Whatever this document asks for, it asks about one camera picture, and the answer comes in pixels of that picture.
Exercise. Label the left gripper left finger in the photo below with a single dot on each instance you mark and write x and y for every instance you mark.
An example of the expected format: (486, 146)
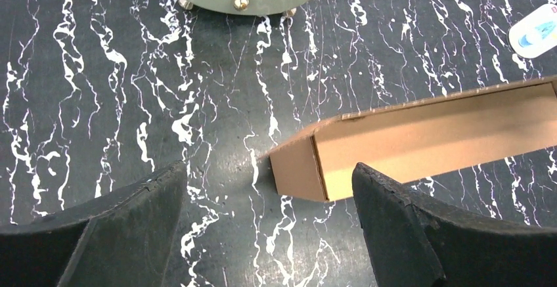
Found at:
(123, 238)

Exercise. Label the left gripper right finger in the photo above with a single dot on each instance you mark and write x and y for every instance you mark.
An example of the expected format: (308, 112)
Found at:
(414, 239)

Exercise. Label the brown cardboard box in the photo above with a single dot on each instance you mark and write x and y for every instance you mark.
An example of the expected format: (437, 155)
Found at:
(417, 139)

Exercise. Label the blue white packaged item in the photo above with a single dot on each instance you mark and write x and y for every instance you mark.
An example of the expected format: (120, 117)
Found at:
(535, 34)

